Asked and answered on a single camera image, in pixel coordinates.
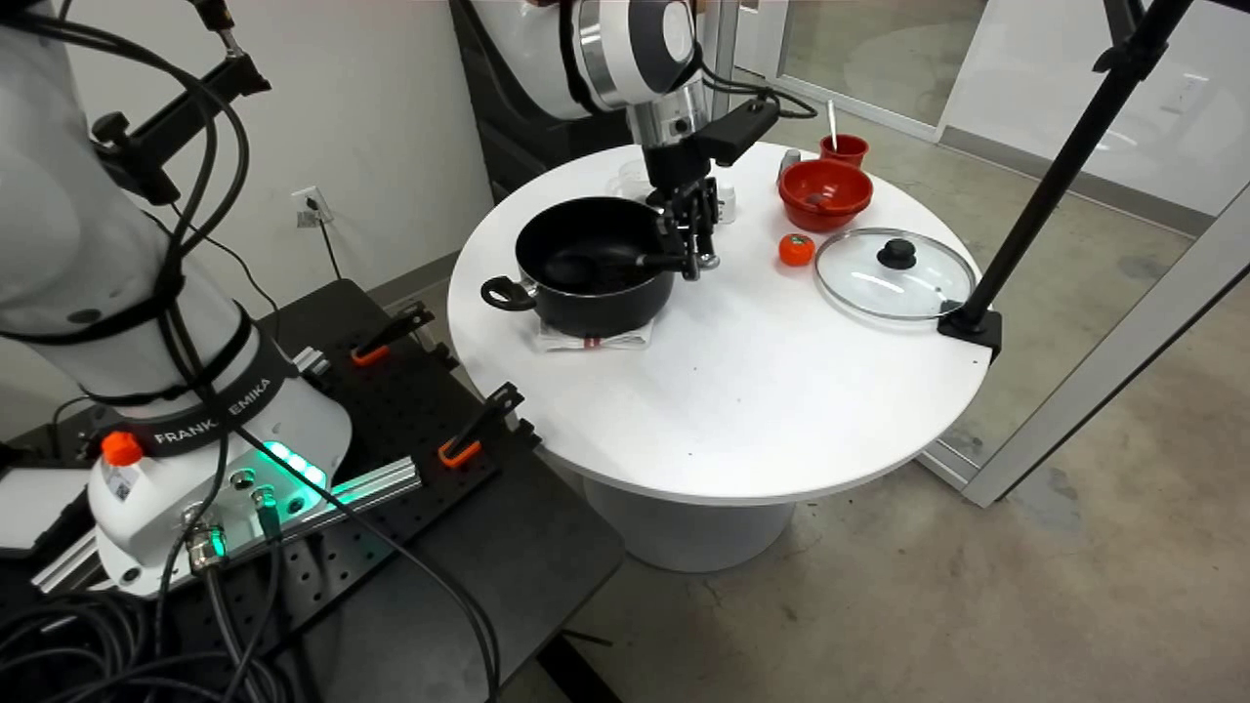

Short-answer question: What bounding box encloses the metal spoon in cup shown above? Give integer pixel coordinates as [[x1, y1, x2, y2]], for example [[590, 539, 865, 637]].
[[824, 97, 839, 150]]

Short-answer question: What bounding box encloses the red bowl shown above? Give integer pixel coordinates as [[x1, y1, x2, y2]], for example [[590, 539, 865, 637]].
[[776, 160, 875, 236]]

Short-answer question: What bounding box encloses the red cup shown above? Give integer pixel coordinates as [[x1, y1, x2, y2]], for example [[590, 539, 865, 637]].
[[822, 134, 867, 168]]

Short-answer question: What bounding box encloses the orange tomato toy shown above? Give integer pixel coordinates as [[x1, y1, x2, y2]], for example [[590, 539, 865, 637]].
[[776, 236, 815, 271]]

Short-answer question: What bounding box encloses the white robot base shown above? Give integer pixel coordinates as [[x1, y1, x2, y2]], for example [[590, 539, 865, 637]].
[[0, 0, 353, 599]]

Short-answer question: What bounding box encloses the white round table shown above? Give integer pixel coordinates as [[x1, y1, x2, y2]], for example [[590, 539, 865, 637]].
[[449, 143, 994, 576]]

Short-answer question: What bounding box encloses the black cable bundle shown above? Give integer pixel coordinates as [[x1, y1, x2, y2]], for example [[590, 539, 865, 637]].
[[0, 427, 504, 703]]

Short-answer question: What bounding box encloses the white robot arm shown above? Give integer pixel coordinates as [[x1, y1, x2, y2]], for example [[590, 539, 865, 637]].
[[449, 0, 720, 279]]

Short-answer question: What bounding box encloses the wall power outlet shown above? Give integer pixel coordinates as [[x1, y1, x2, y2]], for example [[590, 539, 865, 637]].
[[294, 189, 330, 228]]

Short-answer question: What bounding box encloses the black cooking pot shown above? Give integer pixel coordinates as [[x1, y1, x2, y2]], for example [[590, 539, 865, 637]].
[[482, 197, 672, 340]]

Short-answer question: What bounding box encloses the black dishing spoon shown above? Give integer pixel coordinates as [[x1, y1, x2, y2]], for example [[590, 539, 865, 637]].
[[542, 248, 682, 292]]

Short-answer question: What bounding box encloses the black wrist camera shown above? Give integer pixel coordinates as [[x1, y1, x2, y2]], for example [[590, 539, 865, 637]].
[[695, 97, 811, 168]]

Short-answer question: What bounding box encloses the black mounting table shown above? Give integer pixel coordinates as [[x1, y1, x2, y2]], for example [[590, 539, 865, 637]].
[[0, 280, 620, 703]]

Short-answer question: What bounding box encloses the black camera stand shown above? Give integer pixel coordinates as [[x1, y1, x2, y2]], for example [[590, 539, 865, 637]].
[[936, 0, 1197, 350]]

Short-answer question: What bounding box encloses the black orange clamp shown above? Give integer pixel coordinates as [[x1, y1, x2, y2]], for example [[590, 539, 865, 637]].
[[349, 304, 432, 366], [436, 382, 522, 473]]

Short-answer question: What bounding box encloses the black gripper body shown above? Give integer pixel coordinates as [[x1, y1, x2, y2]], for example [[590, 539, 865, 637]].
[[643, 140, 720, 280]]

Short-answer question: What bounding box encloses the glass pot lid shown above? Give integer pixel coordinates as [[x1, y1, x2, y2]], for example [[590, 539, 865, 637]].
[[811, 228, 978, 319]]

